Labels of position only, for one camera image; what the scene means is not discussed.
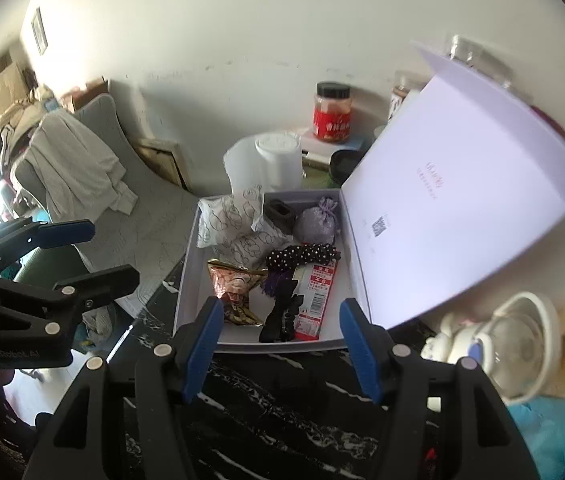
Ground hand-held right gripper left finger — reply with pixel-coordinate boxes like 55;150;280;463
25;296;226;480

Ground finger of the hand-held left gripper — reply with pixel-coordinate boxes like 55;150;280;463
0;217;97;261
0;264;140;337

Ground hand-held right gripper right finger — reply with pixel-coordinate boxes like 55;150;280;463
338;298;535;480

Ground gold and red snack packet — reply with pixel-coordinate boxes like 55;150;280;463
206;259;269;327

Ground black hair claw clip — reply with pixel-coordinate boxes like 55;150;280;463
258;279;304;343

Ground black polka dot scrunchie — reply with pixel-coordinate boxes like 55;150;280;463
266;242;342;271

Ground white printed snack packet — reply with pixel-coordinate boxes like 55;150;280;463
196;185;264;250
220;220;294;267

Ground purple sachet with tassel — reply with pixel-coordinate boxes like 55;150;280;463
260;197;338;301

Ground black square buckle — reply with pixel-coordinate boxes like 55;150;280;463
262;199;297;235

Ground white lidded cardboard box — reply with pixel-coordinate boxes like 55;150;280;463
172;41;565;355

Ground trash bin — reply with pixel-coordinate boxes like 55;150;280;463
77;305;118;348

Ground grey garment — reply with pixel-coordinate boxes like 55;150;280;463
22;110;139;218

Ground grey leaf print chair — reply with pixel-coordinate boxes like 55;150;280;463
12;92;200;311

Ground white electric kettle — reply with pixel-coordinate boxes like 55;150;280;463
421;291;565;406

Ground pile of clothes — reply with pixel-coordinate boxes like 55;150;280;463
0;85;58;171

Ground open cardboard box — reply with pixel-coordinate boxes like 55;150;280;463
60;77;108;113

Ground brown cardboard sheets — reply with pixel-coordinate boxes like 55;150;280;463
0;57;38;116

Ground black round bowl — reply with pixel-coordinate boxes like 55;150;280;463
329;150;368;188

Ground light blue plastic bag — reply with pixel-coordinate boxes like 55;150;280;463
505;397;565;480

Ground flat white box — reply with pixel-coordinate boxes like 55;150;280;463
302;127;363;158

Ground red label jar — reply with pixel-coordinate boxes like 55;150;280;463
312;81;353;143

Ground white label jar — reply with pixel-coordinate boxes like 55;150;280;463
388;72;430;123

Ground dark red bag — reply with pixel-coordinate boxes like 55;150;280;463
532;105;565;153

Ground clear jar with red contents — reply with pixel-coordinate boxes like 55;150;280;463
445;34;483;68

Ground wooden frame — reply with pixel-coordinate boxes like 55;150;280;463
135;140;190;192

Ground small wall picture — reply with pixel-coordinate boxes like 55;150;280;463
31;7;48;56

